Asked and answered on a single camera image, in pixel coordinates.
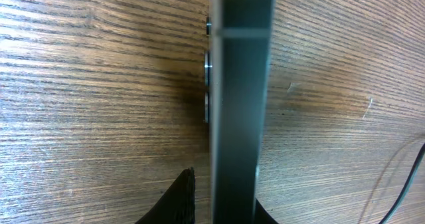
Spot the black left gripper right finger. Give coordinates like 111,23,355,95
254,200,278,224

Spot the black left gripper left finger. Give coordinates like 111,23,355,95
135,168,195,224

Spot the black USB charging cable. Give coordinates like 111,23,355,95
378,142,425,224

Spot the teal Galaxy smartphone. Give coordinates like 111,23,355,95
205,0,275,223

